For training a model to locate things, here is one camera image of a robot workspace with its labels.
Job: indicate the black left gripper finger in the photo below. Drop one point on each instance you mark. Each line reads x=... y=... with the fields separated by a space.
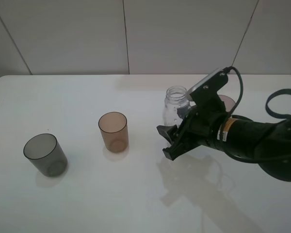
x=178 y=148

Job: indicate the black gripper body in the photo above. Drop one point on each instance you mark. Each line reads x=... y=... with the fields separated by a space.
x=201 y=125

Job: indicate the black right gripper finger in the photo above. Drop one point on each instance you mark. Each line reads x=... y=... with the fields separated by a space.
x=167 y=132

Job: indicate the clear plastic water bottle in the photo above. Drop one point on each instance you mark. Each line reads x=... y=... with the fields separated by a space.
x=176 y=106

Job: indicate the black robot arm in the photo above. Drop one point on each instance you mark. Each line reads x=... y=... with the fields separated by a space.
x=265 y=144

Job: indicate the pink translucent cup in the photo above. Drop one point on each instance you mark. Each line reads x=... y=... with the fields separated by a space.
x=228 y=102

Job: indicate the brown translucent cup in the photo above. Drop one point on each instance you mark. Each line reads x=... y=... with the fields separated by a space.
x=114 y=130

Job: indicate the grey translucent cup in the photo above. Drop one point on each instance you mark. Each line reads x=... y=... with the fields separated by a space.
x=46 y=154

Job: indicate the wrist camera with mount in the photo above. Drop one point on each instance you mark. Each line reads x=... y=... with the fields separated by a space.
x=204 y=93

